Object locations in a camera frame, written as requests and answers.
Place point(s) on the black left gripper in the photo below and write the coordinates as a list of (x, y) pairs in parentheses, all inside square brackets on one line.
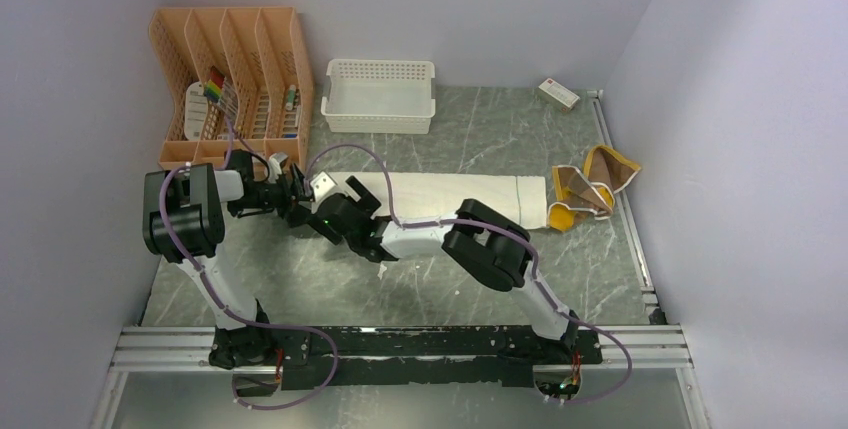
[(290, 199)]

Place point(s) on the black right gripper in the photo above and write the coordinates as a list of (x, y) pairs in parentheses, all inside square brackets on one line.
[(367, 204)]

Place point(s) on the white towel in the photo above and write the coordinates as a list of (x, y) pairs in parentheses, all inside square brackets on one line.
[(522, 199)]

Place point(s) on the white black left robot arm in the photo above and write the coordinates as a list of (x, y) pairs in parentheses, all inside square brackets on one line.
[(183, 221)]

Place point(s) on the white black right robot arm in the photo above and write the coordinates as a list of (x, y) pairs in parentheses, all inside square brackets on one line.
[(492, 249)]

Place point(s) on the white plastic basket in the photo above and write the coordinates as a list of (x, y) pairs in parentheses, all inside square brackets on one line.
[(379, 96)]

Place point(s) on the white tag card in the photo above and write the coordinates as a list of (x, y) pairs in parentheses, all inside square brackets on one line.
[(195, 111)]

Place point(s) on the orange plastic file organizer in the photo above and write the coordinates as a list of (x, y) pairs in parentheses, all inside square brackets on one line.
[(261, 51)]

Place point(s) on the rainbow colour swatch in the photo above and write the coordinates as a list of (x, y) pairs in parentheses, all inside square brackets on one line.
[(213, 85)]

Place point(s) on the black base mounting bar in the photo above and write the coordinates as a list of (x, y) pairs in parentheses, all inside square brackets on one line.
[(348, 355)]

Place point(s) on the small white red box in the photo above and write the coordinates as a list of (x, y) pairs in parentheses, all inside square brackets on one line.
[(557, 95)]

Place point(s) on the brown and yellow towel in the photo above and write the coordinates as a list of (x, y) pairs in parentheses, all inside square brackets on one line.
[(589, 191)]

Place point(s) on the aluminium side rail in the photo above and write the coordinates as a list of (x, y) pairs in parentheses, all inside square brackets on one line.
[(653, 309)]

